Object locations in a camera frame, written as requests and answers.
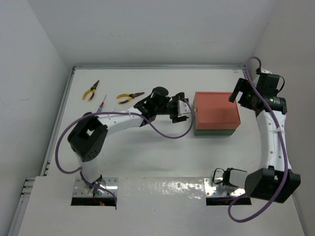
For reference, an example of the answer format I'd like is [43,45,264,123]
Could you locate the red drawer box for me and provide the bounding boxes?
[193,91,241,130]

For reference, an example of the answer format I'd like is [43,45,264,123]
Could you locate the blue red screwdriver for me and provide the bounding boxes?
[97,95,107,113]

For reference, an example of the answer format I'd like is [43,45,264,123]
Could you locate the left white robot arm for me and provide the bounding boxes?
[67,87,191,186]

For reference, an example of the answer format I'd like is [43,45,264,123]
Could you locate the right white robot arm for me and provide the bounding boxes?
[222,69,289,201]

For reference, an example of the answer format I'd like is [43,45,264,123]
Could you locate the yellow long-nose pliers near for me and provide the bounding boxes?
[116,92,145,105]

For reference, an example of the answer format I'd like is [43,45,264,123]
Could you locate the yellow long-nose pliers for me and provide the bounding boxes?
[82,80,99,101]
[116,92,145,105]

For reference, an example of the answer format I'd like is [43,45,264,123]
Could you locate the yellow long-nose pliers far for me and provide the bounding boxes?
[82,80,99,101]

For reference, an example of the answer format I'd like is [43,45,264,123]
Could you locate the white front board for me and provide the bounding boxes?
[19,176,304,236]

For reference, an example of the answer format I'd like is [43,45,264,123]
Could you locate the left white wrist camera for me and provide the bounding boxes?
[178,100,191,116]

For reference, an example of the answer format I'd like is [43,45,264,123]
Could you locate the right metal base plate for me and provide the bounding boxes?
[204,177,245,198]

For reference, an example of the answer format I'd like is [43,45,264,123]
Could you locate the metal base plate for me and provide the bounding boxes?
[72,177,118,198]
[204,177,245,198]

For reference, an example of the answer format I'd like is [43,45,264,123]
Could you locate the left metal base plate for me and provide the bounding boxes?
[72,177,118,198]

